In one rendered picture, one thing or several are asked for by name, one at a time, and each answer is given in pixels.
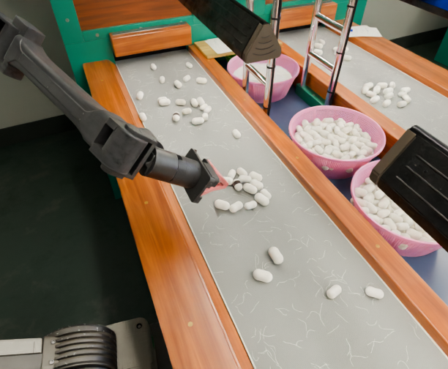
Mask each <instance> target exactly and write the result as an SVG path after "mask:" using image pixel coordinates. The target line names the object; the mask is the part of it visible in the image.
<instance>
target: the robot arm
mask: <svg viewBox="0 0 448 369"><path fill-rule="evenodd" d="M45 37H46V36H45V35H44V34H43V33H42V32H41V31H40V30H38V29H37V28H36V27H35V26H33V25H32V24H30V23H29V22H28V21H26V20H24V19H22V18H21V17H19V16H17V15H16V16H15V18H14V20H12V19H10V18H8V17H7V16H6V15H5V14H3V13H2V12H0V71H1V72H2V73H3V74H4V75H7V76H9V77H11V78H14V79H16V80H19V81H21V80H22V78H23V77H24V75H25V76H26V77H27V78H28V79H29V80H30V81H31V82H32V83H33V84H34V85H35V86H36V87H37V88H38V89H39V90H40V91H41V92H42V93H43V94H44V95H45V96H46V97H47V98H48V99H49V100H50V101H51V102H52V103H53V104H54V105H55V106H56V107H58V108H59V109H60V110H61V111H62V112H63V113H64V114H65V115H66V116H67V117H68V118H69V119H70V120H71V121H72V122H73V124H74V125H75V126H76V127H77V128H78V130H79V131H80V133H81V135H82V137H83V139H84V141H85V142H87V144H88V145H90V148H89V151H90V152H91V153H92V154H93V155H94V156H95V157H96V158H97V159H98V160H99V161H100V162H101V163H102V164H101V166H100V167H101V169H102V170H104V172H106V173H107V174H110V175H111V176H115V177H117V178H120V179H123V178H124V177H126V178H128V179H131V180H133V179H134V178H135V176H136V175H137V173H138V172H139V173H140V175H141V176H145V177H149V178H152V179H156V180H160V181H162V182H167V183H170V184H173V185H178V186H181V187H184V189H185V191H186V193H187V195H188V197H189V199H190V200H191V202H193V203H196V204H198V203H199V201H200V200H201V199H202V196H203V195H206V194H207V193H210V192H212V191H215V190H221V189H225V188H226V187H227V186H228V182H227V181H226V180H225V178H224V177H223V176H222V175H221V173H220V172H219V171H218V170H217V169H216V168H215V167H214V165H213V164H212V163H211V162H210V160H207V159H205V158H204V159H203V160H201V159H200V157H199V156H198V154H197V150H196V149H193V148H191V149H190V150H189V152H188V153H187V154H186V156H185V157H184V156H181V155H179V154H175V153H173V152H170V151H167V150H164V148H163V145H162V144H161V143H160V142H159V141H158V140H157V138H156V137H155V136H154V135H153V133H152V132H151V131H150V130H148V129H146V128H144V127H140V128H138V127H136V126H134V125H132V124H130V123H127V122H126V121H125V120H123V118H122V117H120V116H118V115H116V114H114V113H111V112H110V111H107V110H106V109H105V108H103V107H102V106H101V105H100V104H99V103H98V102H97V101H96V100H95V99H94V98H92V97H91V96H90V95H89V94H88V93H87V92H85V91H84V90H83V89H82V88H81V87H80V86H79V85H78V84H77V83H76V82H74V80H73V79H71V78H70V77H69V76H68V75H67V74H66V73H65V72H63V71H62V70H61V69H60V68H59V67H58V66H56V65H55V64H54V63H53V62H52V61H51V60H50V59H49V58H48V56H47V55H46V53H45V52H44V49H43V48H42V46H41V44H42V42H43V40H44V39H45ZM219 182H220V183H219Z"/></svg>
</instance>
